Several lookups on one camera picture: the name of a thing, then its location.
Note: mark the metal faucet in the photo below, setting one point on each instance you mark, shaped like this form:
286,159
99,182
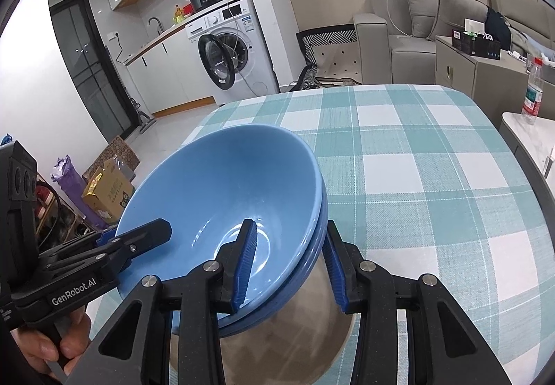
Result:
155,22

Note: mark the wooden shoe rack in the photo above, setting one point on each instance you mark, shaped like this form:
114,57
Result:
65,220

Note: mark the brown patterned cardboard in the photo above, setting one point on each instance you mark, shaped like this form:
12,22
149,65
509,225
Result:
123,150

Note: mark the white washing machine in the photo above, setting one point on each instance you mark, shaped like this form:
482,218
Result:
256,64

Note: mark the white kitchen cabinet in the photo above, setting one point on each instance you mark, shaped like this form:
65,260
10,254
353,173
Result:
173,77

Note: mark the cardboard box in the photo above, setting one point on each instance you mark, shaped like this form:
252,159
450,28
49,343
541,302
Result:
108,194

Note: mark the red container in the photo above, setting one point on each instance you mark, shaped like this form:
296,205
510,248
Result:
187,11

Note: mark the clear plastic water bottle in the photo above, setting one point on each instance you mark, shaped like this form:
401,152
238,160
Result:
532,98

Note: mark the teal checkered tablecloth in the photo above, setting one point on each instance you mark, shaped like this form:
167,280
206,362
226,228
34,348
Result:
412,194

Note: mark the grey cushion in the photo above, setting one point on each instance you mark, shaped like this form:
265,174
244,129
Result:
416,12
459,12

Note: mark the black box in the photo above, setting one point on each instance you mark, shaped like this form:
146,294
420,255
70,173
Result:
477,47

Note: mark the grey sofa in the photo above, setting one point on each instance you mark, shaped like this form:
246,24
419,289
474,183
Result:
412,59

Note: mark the black and white patterned rug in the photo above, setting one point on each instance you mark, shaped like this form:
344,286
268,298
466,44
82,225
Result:
334,59

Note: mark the cream plate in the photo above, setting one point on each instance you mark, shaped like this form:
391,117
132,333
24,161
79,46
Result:
295,337

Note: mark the dark glass door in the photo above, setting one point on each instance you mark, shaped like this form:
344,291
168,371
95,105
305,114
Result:
91,64

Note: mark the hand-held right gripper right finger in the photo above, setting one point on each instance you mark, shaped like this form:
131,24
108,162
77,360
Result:
336,272

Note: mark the dark jacket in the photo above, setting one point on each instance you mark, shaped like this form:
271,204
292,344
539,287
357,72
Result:
498,29

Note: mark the purple trash bag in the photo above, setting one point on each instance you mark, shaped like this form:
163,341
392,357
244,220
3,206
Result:
71,185

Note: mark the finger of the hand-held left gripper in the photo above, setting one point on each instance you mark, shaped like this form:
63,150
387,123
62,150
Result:
106,237
147,233

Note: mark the person's left hand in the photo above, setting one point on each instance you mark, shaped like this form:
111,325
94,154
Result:
34,346

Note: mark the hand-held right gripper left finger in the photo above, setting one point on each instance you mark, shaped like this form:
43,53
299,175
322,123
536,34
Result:
245,268

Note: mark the white box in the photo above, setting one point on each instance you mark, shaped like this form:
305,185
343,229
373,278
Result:
475,25

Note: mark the grey bedside cabinet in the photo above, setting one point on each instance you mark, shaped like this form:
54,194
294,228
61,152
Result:
477,77

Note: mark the grey stick vacuum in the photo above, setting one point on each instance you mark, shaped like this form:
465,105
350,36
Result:
145,120

